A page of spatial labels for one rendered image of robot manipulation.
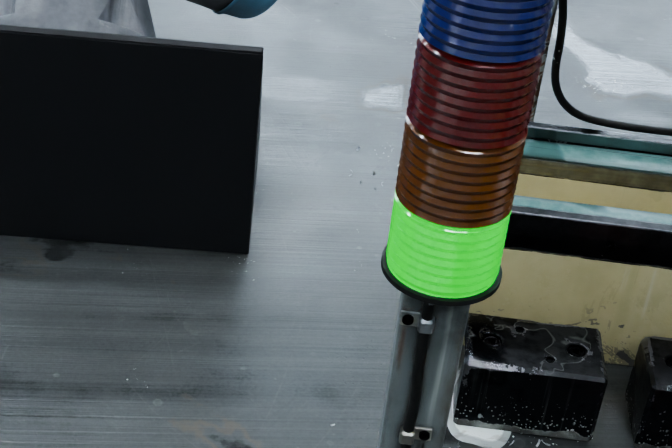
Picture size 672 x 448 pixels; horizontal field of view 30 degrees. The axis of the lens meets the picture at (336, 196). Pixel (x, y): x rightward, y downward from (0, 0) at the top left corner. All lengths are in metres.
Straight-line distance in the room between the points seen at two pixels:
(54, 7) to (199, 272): 0.24
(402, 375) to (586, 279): 0.29
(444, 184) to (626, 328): 0.41
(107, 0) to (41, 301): 0.25
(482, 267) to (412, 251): 0.04
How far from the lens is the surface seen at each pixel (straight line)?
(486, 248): 0.63
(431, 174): 0.60
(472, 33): 0.57
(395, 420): 0.72
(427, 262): 0.63
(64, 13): 1.02
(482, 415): 0.91
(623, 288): 0.96
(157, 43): 0.96
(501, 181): 0.61
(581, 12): 1.60
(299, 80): 1.34
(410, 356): 0.69
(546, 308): 0.97
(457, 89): 0.58
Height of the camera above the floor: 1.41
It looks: 32 degrees down
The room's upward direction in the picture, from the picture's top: 7 degrees clockwise
